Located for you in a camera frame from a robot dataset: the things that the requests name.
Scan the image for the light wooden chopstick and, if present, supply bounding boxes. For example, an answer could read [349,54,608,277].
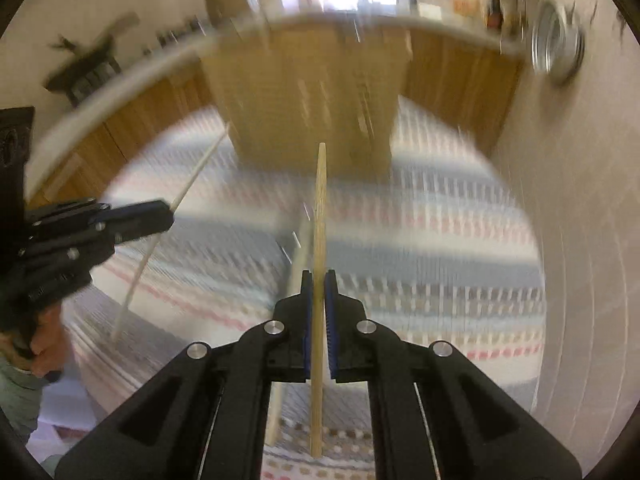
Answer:
[110,121,231,344]

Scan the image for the clear plastic spoon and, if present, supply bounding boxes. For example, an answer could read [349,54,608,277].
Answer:
[264,203,314,448]

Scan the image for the white kitchen countertop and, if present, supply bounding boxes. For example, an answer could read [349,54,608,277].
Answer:
[25,6,527,200]

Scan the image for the person's hand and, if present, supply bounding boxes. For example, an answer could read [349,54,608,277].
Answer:
[1,302,70,378]

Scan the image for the black wok pan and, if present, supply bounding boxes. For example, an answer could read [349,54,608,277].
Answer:
[42,11,140,107]

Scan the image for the striped woven table mat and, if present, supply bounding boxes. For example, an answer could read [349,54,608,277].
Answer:
[37,96,549,480]

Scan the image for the wooden base cabinets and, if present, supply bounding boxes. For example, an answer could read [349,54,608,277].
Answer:
[25,28,524,207]

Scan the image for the beige plastic utensil basket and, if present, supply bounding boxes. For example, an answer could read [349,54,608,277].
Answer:
[201,22,412,181]

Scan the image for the metal steamer tray on wall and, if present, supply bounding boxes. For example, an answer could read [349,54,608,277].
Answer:
[529,0,586,87]

